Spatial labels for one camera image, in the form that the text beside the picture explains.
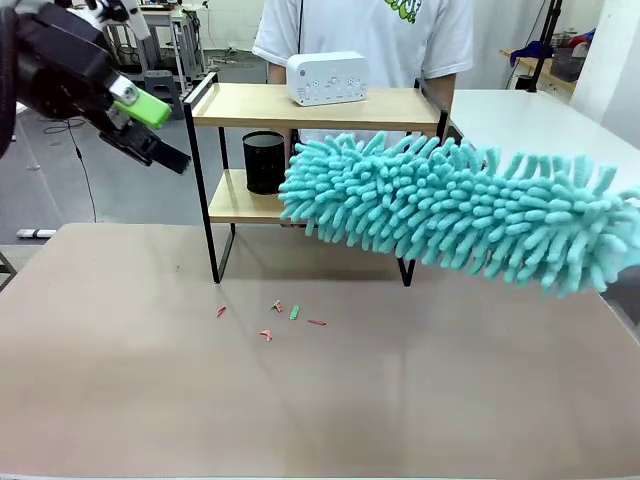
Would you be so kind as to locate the grey plastic bin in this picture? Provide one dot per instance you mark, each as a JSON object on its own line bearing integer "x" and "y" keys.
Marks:
{"x": 567, "y": 62}

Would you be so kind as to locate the thin red paper scrap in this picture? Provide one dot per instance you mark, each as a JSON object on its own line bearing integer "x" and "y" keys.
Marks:
{"x": 317, "y": 322}

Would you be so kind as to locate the green and red paper scrap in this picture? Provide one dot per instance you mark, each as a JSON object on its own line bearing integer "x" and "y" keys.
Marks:
{"x": 276, "y": 306}

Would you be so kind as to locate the wooden background table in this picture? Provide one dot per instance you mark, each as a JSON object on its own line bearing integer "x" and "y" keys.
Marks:
{"x": 520, "y": 62}

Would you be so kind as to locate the teal chenille duster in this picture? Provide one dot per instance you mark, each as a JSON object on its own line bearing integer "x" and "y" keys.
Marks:
{"x": 450, "y": 215}

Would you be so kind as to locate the grey step stool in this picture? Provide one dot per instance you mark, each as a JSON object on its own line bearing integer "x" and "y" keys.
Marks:
{"x": 159, "y": 85}

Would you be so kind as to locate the black frame wooden shelf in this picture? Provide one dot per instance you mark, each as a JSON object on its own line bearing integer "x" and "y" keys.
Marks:
{"x": 250, "y": 110}

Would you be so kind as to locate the person's right forearm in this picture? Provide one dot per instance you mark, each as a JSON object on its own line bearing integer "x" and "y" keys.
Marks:
{"x": 277, "y": 74}

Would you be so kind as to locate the white side table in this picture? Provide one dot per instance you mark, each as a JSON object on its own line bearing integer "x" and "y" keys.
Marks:
{"x": 525, "y": 120}

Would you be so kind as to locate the person in white t-shirt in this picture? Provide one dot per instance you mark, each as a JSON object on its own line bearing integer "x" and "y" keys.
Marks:
{"x": 360, "y": 25}

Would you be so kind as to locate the white sound machine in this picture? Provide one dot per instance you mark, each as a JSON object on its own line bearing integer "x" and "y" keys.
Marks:
{"x": 327, "y": 77}

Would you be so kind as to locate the orange curled paper scrap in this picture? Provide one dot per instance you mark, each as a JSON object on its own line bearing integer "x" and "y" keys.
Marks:
{"x": 267, "y": 335}

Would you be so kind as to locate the black tripod stand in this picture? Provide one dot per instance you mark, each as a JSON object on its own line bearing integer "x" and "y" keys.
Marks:
{"x": 547, "y": 40}

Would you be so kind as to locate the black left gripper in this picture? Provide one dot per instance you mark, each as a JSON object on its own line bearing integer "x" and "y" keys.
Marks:
{"x": 60, "y": 65}

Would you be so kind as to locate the person's left forearm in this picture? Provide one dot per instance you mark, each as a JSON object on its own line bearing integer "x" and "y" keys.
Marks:
{"x": 440, "y": 100}

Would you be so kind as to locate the white power strip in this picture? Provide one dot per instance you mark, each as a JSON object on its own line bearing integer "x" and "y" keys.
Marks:
{"x": 36, "y": 233}

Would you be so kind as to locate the blue cloth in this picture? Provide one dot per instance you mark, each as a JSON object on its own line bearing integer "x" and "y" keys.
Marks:
{"x": 532, "y": 51}

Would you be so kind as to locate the black mesh pen cup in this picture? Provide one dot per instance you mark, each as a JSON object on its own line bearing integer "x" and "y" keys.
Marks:
{"x": 262, "y": 165}

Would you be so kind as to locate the metal frame workbench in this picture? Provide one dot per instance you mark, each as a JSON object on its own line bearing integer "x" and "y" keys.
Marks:
{"x": 177, "y": 35}

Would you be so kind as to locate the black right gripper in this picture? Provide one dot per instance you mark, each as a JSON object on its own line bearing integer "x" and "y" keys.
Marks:
{"x": 631, "y": 287}

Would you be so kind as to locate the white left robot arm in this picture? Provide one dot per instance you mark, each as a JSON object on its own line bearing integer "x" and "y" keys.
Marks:
{"x": 137, "y": 22}

